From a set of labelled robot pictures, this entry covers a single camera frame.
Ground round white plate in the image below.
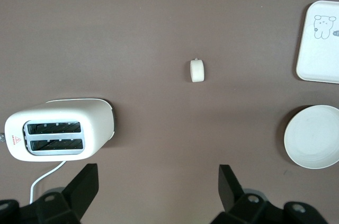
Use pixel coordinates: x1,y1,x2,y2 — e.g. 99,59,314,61
283,104,339,169

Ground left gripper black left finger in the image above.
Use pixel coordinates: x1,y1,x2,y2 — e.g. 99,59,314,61
0,163,100,224

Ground white two-slot toaster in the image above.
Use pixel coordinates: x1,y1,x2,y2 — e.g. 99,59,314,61
0,98,117,162

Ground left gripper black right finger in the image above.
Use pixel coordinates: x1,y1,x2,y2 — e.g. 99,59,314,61
210,164,332,224

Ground white toaster power cable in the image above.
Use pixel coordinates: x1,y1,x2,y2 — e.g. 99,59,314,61
30,160,67,205

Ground white tray with bear drawing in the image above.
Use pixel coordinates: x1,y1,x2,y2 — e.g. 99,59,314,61
296,0,339,84

